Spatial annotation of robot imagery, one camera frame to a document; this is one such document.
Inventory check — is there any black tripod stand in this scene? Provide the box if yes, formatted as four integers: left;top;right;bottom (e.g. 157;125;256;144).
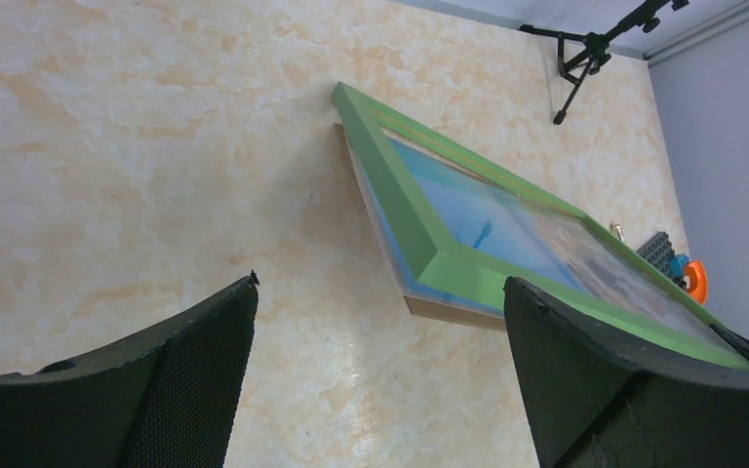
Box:
519;0;690;125

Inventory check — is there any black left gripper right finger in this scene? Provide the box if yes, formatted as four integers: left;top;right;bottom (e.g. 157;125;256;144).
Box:
504;277;749;467

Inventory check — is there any grey studded baseplate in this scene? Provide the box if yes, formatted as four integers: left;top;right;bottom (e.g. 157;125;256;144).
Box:
636;231;687;289

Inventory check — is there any orange curved brick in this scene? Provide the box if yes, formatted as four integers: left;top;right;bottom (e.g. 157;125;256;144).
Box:
683;260;710;304

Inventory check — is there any green wooden picture frame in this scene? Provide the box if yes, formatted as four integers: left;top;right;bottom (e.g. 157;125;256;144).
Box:
331;81;749;373

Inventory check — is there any brown frame backing board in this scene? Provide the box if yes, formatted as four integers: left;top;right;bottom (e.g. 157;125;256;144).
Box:
334;124;506;332

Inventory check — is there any blue small brick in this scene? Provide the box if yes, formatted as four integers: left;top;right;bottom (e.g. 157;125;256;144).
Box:
668;253;690;279

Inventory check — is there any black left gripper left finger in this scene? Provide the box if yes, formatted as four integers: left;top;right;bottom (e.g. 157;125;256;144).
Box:
0;274;258;467

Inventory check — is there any clear handled screwdriver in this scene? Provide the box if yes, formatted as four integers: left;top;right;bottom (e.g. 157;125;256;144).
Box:
611;223;625;243

